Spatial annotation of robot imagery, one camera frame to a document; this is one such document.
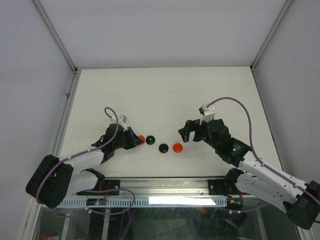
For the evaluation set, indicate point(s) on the small green circuit board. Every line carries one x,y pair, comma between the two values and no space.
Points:
96,202

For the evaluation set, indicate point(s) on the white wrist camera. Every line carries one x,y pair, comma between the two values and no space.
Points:
122,122
208,113

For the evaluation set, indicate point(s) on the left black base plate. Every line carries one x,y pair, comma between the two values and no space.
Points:
109,187

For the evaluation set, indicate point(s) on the grey slotted cable duct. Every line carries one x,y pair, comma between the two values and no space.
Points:
143,202

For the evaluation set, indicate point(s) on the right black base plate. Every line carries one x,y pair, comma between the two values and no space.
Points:
219,187

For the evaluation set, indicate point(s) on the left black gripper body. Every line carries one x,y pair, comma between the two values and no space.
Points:
126,140

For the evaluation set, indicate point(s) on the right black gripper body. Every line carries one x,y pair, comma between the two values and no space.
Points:
200,131

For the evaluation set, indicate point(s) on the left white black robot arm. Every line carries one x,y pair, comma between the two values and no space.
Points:
55,178

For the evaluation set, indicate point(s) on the right aluminium frame post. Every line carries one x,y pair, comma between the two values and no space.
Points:
272,31

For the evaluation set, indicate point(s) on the aluminium mounting rail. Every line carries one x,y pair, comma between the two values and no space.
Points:
164,186

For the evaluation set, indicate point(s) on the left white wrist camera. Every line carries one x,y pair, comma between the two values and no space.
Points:
122,122

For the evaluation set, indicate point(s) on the left aluminium frame post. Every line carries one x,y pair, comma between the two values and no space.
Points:
53,33

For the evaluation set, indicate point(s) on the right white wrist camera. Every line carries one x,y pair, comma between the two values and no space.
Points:
208,113

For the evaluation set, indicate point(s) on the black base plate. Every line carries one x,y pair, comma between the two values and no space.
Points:
219,187
109,187

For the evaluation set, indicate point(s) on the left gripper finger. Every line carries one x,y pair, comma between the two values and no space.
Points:
134,140
139,142

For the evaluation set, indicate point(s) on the black earbud charging case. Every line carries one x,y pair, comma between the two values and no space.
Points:
163,148

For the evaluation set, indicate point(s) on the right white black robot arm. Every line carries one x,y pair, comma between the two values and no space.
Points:
300,201

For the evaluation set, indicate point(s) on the red charging case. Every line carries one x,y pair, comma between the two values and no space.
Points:
142,138
177,147

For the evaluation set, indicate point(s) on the aluminium frame post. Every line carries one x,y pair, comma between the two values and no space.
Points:
272,31
53,33

